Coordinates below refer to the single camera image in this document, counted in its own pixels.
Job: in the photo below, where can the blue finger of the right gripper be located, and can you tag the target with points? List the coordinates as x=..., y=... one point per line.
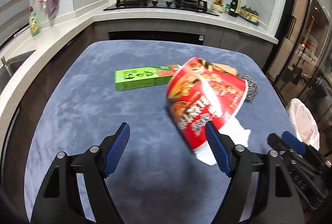
x=294, y=143

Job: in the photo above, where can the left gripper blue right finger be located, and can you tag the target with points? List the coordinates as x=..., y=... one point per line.
x=235, y=162

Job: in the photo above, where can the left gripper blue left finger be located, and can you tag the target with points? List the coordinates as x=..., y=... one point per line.
x=96, y=167

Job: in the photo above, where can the white paper towel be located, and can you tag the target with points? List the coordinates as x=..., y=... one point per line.
x=237, y=135

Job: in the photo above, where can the steel wool scrubber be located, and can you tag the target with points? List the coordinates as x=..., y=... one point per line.
x=252, y=87

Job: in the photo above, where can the red instant noodle bowl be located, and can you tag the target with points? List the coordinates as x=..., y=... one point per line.
x=200, y=92

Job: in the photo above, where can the white lined trash bin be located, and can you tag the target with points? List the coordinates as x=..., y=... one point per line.
x=304, y=124

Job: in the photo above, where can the steel kitchen sink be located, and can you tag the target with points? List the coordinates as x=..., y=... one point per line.
x=13, y=65

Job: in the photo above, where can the blue grey table mat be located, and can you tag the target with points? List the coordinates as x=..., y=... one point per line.
x=158, y=178

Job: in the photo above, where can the yellow foam net sleeve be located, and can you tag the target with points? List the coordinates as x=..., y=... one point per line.
x=225, y=69

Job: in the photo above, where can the green wasabi box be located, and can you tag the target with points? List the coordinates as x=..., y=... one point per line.
x=130, y=79

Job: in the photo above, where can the seasoning jar set on tray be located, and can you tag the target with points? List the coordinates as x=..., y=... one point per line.
x=249, y=15

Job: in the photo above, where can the chrome faucet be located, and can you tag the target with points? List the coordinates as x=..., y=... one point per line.
x=3, y=61

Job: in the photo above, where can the green dish soap bottle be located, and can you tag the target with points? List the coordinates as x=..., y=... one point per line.
x=33, y=22

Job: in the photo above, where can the dark soy sauce bottle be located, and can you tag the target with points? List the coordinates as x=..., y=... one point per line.
x=234, y=8

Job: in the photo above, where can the small green cap jar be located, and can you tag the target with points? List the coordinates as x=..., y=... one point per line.
x=227, y=8

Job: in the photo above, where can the small garlic bowl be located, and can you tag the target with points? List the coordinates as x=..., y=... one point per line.
x=217, y=8

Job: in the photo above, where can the black gas stove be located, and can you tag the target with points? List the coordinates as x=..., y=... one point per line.
x=185, y=5

